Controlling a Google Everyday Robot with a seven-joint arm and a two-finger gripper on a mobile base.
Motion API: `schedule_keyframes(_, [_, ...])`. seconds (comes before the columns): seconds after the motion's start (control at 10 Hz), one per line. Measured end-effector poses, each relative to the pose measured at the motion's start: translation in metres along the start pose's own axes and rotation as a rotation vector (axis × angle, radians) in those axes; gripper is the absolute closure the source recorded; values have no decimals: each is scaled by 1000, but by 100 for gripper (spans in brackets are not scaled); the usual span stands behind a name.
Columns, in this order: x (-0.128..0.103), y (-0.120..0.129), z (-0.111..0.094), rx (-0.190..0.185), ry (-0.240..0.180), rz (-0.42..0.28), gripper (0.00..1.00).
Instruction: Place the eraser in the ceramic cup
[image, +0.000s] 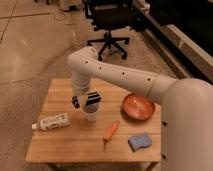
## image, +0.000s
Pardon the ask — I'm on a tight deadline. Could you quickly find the blue sponge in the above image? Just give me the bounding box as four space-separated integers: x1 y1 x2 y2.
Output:
128 132 152 151

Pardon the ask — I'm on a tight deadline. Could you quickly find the black cable on floor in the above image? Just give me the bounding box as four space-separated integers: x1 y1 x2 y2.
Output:
0 9 68 22

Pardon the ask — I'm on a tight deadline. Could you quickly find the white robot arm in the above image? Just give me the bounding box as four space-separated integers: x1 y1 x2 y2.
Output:
67 46 213 171

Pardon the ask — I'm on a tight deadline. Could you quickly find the white plastic bottle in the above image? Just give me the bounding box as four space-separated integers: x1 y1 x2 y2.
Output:
32 113 70 131

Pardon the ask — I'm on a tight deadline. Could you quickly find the black office chair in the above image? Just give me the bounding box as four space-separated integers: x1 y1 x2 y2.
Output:
81 0 148 62

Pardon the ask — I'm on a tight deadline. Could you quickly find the orange carrot toy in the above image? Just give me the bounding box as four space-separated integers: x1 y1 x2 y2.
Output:
103 121 120 141

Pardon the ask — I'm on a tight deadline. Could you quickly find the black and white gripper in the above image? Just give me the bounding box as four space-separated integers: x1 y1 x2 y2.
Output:
71 91 102 108

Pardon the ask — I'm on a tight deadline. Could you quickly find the orange ceramic bowl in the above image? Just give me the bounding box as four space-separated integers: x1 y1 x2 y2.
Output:
122 93 155 121

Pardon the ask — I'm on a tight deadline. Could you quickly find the white ceramic cup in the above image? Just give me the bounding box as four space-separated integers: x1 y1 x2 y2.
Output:
83 103 99 122

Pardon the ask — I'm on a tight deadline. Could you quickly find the wooden table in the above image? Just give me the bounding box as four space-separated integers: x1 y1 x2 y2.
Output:
25 79 161 164

